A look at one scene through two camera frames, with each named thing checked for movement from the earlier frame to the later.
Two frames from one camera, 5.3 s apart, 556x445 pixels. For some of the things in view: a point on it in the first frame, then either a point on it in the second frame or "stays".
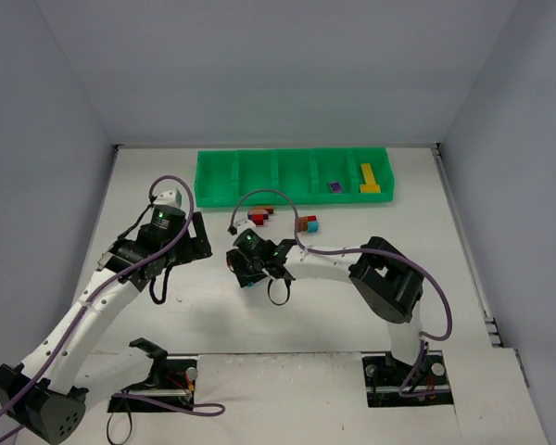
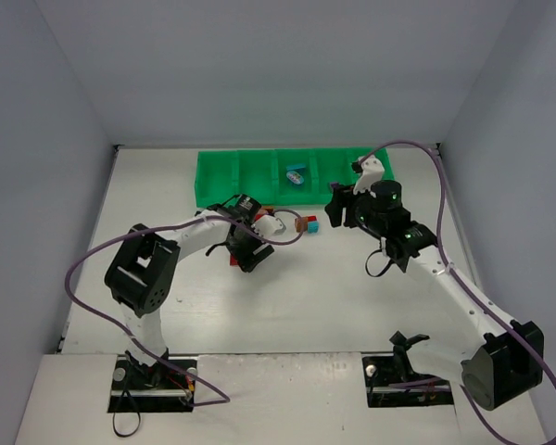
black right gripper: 240,267 to 341,209
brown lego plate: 302,223 stays
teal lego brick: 313,226 stays
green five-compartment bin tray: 227,177 stays
